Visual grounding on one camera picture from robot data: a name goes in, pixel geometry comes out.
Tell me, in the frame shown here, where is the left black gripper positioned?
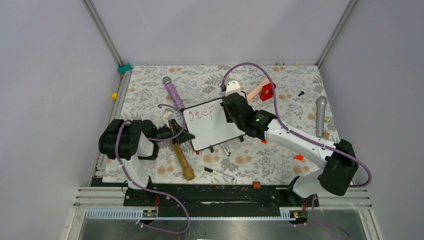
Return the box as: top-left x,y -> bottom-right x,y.
151,118 -> 195,145

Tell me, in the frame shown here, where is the white whiteboard black frame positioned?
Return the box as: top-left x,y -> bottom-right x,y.
182,97 -> 246,152

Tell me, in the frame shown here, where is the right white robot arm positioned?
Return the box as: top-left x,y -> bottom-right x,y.
221,93 -> 359,206

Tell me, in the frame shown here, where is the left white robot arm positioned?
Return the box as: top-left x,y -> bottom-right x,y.
98,118 -> 195,206

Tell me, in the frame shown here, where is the pink toy microphone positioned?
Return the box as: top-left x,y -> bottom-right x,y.
246,78 -> 270,102

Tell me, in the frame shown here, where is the red square block with hole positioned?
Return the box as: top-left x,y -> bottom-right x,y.
259,83 -> 274,102

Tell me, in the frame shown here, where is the green capped marker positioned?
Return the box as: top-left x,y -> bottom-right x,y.
221,143 -> 231,157

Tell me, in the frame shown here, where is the black capped marker front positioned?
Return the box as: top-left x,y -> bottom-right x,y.
204,167 -> 235,181

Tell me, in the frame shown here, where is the purple glitter microphone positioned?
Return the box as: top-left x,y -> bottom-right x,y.
162,76 -> 185,110

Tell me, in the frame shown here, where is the small yellow cube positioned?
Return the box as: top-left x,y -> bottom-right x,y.
111,92 -> 118,100

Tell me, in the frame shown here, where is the small brown wooden cube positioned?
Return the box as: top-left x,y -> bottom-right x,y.
252,181 -> 262,190

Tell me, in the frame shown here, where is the red triangular block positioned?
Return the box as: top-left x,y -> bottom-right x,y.
294,154 -> 304,161

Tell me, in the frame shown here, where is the silver grey microphone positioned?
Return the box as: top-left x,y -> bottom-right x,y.
315,96 -> 328,138

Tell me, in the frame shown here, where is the teal corner clip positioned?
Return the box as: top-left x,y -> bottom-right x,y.
117,63 -> 133,74

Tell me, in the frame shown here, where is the small tan wooden block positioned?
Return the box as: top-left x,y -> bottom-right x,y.
322,132 -> 330,140

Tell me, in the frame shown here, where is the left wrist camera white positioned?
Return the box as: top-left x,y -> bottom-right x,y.
162,110 -> 174,125

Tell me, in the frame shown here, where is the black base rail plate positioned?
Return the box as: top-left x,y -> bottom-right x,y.
123,183 -> 320,218

